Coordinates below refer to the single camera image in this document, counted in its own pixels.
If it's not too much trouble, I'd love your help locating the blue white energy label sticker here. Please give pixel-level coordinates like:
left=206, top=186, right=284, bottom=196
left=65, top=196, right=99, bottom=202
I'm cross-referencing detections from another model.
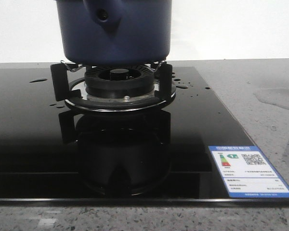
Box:
left=209, top=146, right=289, bottom=198

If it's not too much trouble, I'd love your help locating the black glass gas stove top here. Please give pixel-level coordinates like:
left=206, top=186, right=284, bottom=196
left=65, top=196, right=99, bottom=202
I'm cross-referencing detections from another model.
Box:
left=0, top=67, right=289, bottom=206

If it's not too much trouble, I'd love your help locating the dark blue cooking pot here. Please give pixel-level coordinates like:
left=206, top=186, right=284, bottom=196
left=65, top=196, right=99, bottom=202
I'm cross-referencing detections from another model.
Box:
left=56, top=0, right=172, bottom=66

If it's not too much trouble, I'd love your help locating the black round gas burner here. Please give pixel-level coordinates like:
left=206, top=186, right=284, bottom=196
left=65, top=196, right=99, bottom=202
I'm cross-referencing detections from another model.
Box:
left=84, top=65, right=154, bottom=98

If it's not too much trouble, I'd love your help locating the black pot support grate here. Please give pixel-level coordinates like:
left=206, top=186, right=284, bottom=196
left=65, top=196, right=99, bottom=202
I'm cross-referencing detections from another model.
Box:
left=51, top=61, right=176, bottom=112

